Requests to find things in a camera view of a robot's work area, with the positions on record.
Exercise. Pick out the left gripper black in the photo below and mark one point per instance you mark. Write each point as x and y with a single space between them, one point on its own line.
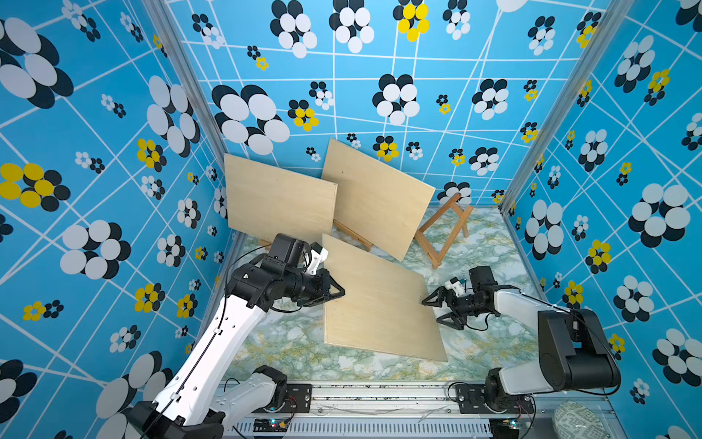
324 292

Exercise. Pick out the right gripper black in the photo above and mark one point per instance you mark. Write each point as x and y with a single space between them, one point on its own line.
441 295

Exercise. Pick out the plywood board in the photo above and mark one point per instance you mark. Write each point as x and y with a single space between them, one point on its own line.
375 200
264 201
382 309

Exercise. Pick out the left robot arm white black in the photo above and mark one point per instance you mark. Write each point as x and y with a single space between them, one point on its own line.
193 404

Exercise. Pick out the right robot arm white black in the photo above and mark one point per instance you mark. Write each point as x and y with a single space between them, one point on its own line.
572 351

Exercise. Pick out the green patterned round object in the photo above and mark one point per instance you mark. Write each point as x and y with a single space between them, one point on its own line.
574 421

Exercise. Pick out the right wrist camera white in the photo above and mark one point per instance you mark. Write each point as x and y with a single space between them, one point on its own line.
458 286

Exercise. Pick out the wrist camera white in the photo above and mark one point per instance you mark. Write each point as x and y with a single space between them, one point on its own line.
458 286
316 258

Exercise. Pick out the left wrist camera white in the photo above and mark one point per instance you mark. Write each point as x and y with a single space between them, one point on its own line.
316 258

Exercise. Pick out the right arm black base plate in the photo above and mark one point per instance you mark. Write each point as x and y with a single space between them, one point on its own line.
476 399

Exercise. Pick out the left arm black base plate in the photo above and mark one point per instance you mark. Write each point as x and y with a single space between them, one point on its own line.
297 398

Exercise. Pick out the aluminium front rail frame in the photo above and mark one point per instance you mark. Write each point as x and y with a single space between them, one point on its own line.
409 410

